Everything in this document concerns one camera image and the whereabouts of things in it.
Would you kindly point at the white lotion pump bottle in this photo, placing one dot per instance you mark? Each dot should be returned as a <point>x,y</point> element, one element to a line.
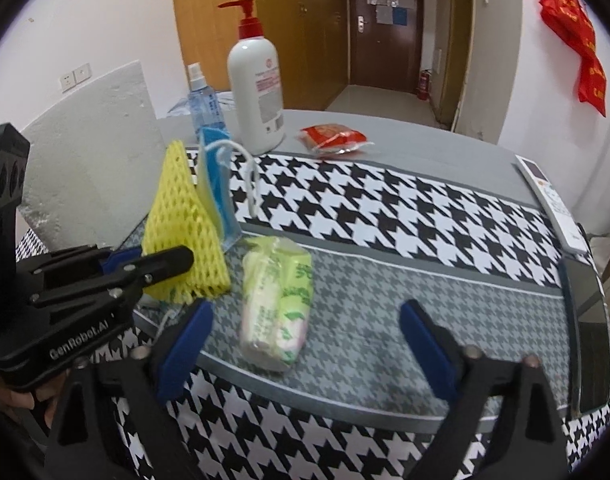
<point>254,76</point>

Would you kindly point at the blue spray bottle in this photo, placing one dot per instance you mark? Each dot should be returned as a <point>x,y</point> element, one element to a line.
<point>199,88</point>

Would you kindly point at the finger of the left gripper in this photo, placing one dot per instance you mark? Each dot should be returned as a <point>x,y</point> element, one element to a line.
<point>161,274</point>
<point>118,258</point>

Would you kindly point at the light blue crumpled cloth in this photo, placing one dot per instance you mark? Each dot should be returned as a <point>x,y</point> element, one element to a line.
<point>190,106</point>

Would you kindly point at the houndstooth tablecloth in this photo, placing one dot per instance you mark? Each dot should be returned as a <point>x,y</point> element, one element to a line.
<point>355,404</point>

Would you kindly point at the white remote control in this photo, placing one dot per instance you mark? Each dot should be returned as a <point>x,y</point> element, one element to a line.
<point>569,234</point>

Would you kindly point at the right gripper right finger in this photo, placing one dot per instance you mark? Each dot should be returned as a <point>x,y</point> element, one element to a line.
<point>527,440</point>

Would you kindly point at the black tablet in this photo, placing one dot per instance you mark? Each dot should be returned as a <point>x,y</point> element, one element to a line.
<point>589,337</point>

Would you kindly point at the red hanging bag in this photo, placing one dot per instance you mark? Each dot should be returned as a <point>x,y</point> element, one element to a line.
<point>570,22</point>

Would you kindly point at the dark brown entrance door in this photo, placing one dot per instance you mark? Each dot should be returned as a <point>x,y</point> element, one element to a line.
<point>386,43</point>

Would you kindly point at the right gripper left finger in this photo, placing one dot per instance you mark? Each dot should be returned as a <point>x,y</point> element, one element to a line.
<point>85,441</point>

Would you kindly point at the side door frame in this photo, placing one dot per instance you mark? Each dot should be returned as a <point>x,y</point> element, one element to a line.
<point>453,41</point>

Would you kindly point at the blue face mask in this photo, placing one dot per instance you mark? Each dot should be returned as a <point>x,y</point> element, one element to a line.
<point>218,149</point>

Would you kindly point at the red fire extinguisher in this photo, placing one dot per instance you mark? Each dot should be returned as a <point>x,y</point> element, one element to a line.
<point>424,85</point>

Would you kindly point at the green tissue pack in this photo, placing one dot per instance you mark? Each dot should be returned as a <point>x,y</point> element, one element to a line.
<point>277,296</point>

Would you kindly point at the wall socket and switch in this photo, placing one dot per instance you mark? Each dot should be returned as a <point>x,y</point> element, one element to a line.
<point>71,79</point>

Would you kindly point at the wooden wardrobe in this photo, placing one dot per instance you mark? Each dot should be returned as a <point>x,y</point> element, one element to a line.
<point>310,36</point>

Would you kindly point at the red snack packet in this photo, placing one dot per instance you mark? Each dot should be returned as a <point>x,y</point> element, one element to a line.
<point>333,139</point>

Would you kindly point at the white styrofoam box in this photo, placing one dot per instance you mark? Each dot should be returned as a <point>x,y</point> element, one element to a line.
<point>94,163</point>

